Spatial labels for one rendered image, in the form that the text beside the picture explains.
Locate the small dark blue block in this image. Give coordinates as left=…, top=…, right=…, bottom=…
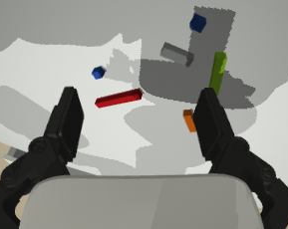
left=189, top=14, right=206, bottom=33
left=92, top=66, right=105, bottom=80

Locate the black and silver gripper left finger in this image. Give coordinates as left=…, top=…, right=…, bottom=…
left=0, top=87, right=84, bottom=229

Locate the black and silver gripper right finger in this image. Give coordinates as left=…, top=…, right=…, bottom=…
left=193, top=88, right=288, bottom=229

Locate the lime green rod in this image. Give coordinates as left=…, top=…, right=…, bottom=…
left=209, top=52, right=227, bottom=96

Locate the orange rod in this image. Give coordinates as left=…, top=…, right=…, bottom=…
left=183, top=110, right=196, bottom=132

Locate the red rod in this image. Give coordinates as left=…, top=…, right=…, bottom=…
left=95, top=89, right=143, bottom=108

